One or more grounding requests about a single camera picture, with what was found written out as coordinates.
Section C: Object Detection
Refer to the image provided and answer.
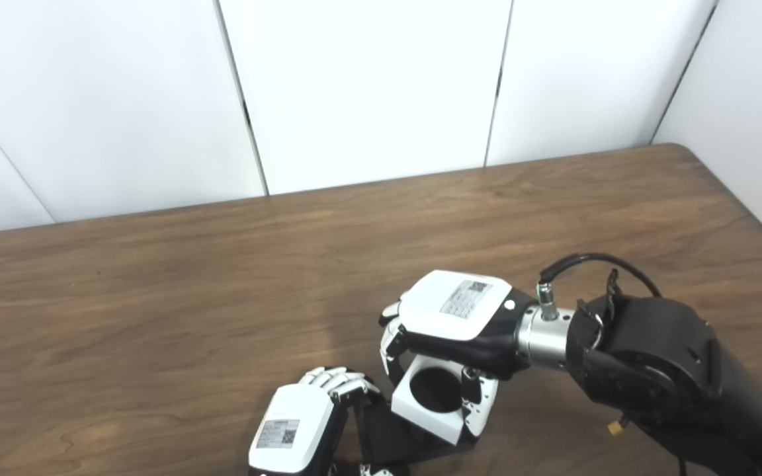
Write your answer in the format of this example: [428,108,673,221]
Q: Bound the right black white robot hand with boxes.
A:
[380,270,538,439]

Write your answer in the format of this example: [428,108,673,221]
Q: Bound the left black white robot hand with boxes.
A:
[249,367,412,476]

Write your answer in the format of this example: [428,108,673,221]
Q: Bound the black peg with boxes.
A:
[345,367,478,467]

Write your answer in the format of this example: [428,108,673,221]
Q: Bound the white square piece with hole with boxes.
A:
[391,354,499,445]

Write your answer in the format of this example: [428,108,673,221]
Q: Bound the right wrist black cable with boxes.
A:
[537,253,663,322]

